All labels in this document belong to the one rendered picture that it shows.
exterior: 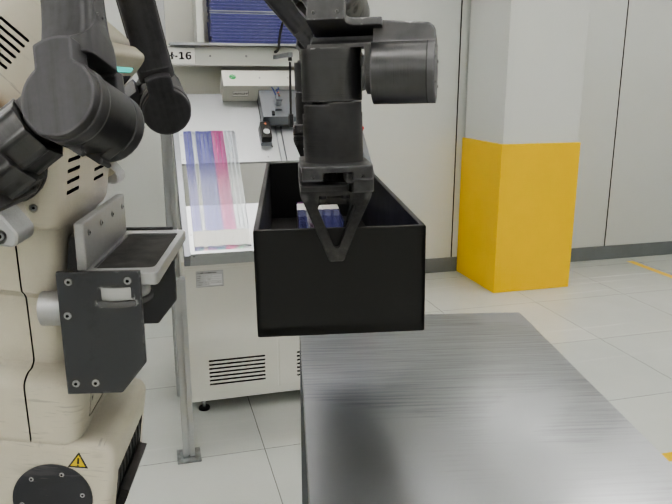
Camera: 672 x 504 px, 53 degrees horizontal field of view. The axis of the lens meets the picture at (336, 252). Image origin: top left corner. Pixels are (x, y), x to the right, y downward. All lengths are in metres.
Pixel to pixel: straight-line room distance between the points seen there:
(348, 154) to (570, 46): 3.70
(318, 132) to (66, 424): 0.54
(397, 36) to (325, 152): 0.12
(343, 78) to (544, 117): 3.62
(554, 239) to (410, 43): 3.78
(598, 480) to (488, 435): 0.15
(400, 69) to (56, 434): 0.65
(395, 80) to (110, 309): 0.46
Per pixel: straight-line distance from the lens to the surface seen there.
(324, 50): 0.63
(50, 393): 0.97
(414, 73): 0.62
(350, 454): 0.90
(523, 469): 0.90
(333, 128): 0.63
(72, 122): 0.69
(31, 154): 0.75
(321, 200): 0.65
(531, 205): 4.24
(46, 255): 0.94
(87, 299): 0.89
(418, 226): 0.68
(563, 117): 4.29
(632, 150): 5.27
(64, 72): 0.71
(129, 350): 0.90
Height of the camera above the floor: 1.26
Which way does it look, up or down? 14 degrees down
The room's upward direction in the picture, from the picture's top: straight up
